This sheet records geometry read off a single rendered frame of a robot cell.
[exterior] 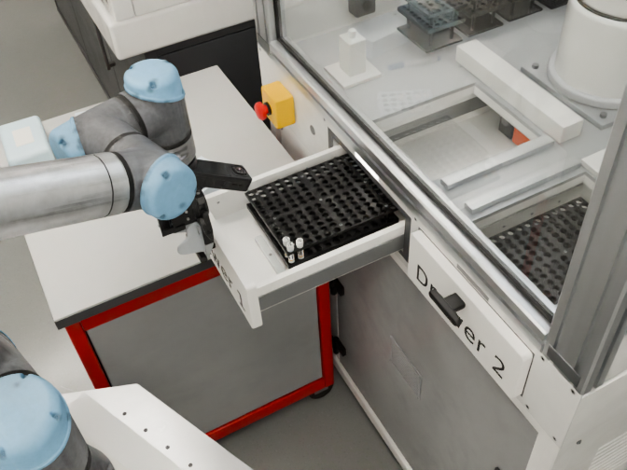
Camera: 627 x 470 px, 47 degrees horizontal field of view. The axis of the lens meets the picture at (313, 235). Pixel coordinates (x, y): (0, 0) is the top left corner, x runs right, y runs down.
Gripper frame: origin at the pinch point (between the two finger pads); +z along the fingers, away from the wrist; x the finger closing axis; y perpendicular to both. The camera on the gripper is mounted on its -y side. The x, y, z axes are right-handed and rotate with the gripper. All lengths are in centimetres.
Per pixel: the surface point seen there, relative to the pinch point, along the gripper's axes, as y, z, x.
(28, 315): 42, 90, -86
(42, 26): -5, 90, -265
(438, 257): -30.7, -2.3, 24.1
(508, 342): -30, -2, 43
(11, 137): 24, 10, -63
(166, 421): 17.1, 14.5, 19.5
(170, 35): -21, 7, -80
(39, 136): 18, 10, -60
